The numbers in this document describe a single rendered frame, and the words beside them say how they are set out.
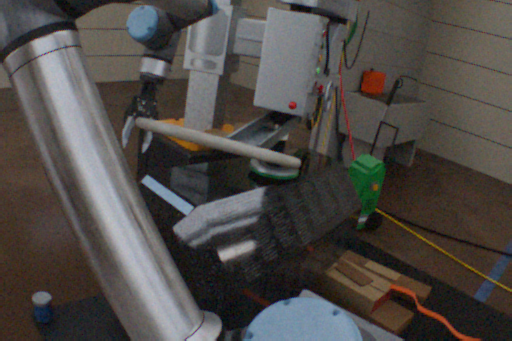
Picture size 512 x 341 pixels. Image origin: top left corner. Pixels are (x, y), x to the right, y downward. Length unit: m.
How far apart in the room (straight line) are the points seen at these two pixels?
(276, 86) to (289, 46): 0.17
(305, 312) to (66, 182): 0.34
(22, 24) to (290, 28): 1.32
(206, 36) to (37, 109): 1.97
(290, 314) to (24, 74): 0.45
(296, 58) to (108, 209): 1.31
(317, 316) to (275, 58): 1.33
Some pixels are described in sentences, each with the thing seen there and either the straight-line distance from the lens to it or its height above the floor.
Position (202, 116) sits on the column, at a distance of 2.59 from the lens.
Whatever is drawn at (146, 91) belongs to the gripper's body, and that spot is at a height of 1.28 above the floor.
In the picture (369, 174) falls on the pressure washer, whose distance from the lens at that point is 3.36.
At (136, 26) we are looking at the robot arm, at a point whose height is 1.46.
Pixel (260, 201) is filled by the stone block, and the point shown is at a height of 0.81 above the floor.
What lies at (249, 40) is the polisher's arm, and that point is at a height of 1.37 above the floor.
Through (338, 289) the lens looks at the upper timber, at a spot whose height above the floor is 0.15.
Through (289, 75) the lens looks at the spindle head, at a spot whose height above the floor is 1.30.
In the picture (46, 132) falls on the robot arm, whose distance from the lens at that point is 0.53.
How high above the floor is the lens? 1.52
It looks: 18 degrees down
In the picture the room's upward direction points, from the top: 9 degrees clockwise
